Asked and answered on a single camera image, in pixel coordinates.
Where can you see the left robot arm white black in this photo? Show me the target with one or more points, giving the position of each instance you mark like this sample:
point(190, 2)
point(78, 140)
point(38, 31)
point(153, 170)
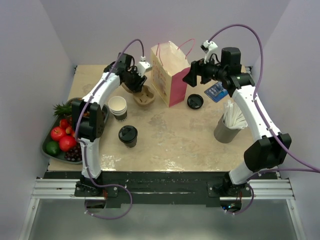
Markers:
point(87, 113)

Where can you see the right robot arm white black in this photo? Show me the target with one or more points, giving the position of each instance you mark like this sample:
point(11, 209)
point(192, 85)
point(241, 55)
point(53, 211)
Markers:
point(267, 150)

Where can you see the red apple rear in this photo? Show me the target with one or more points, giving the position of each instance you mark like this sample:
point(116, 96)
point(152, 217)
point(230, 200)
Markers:
point(63, 123)

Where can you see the green lime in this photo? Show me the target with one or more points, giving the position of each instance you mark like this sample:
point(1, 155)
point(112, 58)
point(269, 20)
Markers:
point(52, 148)

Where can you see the blue razor package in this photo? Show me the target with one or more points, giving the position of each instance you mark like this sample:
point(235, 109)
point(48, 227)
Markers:
point(216, 92)

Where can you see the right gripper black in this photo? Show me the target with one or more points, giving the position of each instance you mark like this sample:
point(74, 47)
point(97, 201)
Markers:
point(198, 68)

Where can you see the dark red grapes bunch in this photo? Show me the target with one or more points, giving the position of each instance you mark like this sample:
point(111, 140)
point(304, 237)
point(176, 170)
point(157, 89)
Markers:
point(74, 154)

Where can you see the pink beige paper bag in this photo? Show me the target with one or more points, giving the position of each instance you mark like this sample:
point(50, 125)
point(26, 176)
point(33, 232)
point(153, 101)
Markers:
point(169, 66)

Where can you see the toy pineapple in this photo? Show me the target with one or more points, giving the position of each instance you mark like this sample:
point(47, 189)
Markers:
point(63, 109)

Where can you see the dark paper coffee cup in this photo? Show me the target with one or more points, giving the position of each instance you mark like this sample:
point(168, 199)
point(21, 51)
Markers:
point(129, 142)

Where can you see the red apple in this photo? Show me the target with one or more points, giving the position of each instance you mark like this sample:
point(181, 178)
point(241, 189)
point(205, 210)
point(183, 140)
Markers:
point(57, 133)
point(63, 123)

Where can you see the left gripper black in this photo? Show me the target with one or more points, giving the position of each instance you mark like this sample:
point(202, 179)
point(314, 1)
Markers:
point(137, 86)

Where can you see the cardboard cup carrier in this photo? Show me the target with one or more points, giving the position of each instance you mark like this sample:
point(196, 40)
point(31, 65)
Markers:
point(144, 98)

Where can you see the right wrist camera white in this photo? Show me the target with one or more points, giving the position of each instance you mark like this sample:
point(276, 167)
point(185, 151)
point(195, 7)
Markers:
point(210, 48)

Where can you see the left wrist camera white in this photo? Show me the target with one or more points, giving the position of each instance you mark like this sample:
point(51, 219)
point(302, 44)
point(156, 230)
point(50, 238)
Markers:
point(143, 66)

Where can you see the grey straw holder cup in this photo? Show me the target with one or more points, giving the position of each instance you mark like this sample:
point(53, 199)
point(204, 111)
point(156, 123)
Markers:
point(223, 134)

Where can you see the black coffee cup lid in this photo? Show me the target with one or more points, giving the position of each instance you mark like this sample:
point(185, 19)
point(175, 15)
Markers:
point(127, 131)

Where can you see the red apple front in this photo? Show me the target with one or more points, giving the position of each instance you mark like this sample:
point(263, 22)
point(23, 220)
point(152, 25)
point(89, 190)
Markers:
point(57, 133)

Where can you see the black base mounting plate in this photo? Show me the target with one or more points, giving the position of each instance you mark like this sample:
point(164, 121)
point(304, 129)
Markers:
point(157, 188)

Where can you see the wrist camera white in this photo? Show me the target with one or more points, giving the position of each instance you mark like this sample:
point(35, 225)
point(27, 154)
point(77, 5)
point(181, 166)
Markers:
point(210, 48)
point(143, 66)

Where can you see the dark green fruit tray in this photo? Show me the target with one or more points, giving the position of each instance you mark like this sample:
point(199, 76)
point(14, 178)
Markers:
point(60, 142)

